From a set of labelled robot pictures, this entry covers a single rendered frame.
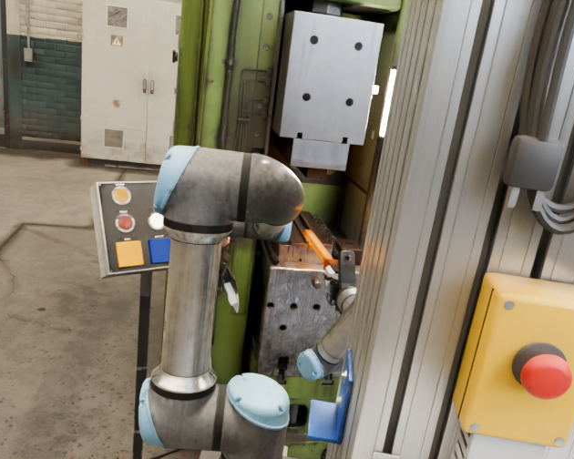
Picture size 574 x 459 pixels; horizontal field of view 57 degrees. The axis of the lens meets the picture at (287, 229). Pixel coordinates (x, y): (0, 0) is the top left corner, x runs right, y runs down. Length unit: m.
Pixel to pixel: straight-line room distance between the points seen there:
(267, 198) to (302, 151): 1.00
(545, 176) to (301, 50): 1.42
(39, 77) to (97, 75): 1.06
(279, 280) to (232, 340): 0.43
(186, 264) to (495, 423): 0.55
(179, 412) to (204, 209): 0.35
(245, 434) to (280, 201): 0.41
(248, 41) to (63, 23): 6.05
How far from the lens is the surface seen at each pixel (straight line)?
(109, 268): 1.63
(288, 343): 2.03
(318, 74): 1.82
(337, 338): 1.27
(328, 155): 1.86
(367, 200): 2.09
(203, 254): 0.88
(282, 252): 1.92
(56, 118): 7.95
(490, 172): 0.47
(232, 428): 0.98
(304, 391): 2.16
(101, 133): 7.21
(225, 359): 2.27
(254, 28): 1.92
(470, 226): 0.47
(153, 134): 7.12
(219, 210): 0.85
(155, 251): 1.67
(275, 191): 0.84
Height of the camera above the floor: 1.61
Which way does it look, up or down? 18 degrees down
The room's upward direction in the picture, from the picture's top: 8 degrees clockwise
